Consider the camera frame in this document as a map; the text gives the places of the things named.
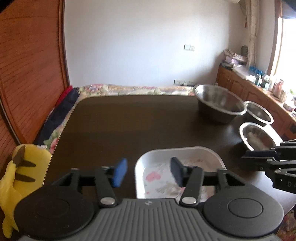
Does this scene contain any large steel bowl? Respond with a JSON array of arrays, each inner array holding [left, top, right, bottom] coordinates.
[[193, 84, 247, 124]]

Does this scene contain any stack of magazines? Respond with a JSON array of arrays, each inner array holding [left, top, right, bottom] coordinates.
[[221, 48, 247, 69]]

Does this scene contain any white power strip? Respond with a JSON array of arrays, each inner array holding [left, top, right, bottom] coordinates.
[[174, 80, 196, 86]]

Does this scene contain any dark blue blanket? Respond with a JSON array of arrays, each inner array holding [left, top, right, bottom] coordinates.
[[34, 88, 80, 145]]

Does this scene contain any floral square plate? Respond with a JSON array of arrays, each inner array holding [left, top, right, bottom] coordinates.
[[134, 147, 226, 202]]

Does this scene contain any wooden louvered wardrobe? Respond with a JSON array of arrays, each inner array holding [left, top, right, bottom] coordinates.
[[1, 1, 69, 169]]

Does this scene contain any yellow plush toy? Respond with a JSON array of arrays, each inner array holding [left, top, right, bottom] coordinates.
[[1, 144, 52, 238]]

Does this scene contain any small steel bowl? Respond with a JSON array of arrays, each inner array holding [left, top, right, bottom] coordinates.
[[239, 122, 282, 151]]

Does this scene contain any red cloth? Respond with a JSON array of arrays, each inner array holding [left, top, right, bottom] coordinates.
[[55, 85, 73, 107]]

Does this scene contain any medium steel bowl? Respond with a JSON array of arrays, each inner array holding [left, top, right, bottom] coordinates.
[[244, 101, 274, 126]]

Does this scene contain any floral bed quilt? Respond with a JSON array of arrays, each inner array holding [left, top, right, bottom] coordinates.
[[43, 84, 195, 154]]

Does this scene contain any white wall switch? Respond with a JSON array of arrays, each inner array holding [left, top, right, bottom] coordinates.
[[184, 44, 195, 51]]

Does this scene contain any wooden sideboard cabinet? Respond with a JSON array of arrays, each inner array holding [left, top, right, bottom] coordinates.
[[216, 66, 295, 140]]

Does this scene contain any patterned beige curtain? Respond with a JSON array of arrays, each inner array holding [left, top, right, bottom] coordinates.
[[240, 0, 260, 67]]

